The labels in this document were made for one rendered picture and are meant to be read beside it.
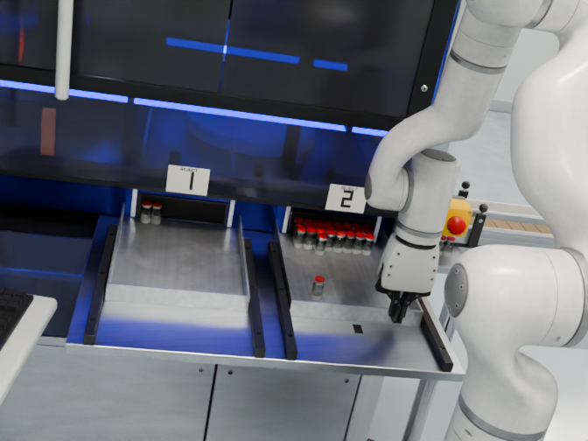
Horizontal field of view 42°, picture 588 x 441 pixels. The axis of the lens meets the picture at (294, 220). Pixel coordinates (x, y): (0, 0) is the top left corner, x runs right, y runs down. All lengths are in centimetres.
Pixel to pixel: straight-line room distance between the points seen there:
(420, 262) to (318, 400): 64
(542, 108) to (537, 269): 19
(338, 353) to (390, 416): 135
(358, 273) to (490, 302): 77
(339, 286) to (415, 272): 23
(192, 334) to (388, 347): 36
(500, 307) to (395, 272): 51
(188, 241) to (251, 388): 43
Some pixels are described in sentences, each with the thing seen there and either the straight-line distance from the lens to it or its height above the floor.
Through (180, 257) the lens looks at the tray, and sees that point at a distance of 157.
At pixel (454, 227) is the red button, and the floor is 100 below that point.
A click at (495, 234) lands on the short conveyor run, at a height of 92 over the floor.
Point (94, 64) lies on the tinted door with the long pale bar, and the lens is 153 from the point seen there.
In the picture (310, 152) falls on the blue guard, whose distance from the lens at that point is 158.
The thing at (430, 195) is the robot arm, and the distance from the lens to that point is 132.
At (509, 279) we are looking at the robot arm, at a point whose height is 127.
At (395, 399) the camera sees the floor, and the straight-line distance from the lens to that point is 280.
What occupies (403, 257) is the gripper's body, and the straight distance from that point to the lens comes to 138.
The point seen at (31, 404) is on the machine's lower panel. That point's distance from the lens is 193.
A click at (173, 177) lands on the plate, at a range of 158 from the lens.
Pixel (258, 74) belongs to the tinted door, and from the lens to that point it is 152.
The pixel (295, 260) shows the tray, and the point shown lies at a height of 88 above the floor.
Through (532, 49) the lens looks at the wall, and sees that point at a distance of 681.
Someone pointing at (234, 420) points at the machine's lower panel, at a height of 39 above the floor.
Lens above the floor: 165
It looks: 25 degrees down
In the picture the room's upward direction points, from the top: 11 degrees clockwise
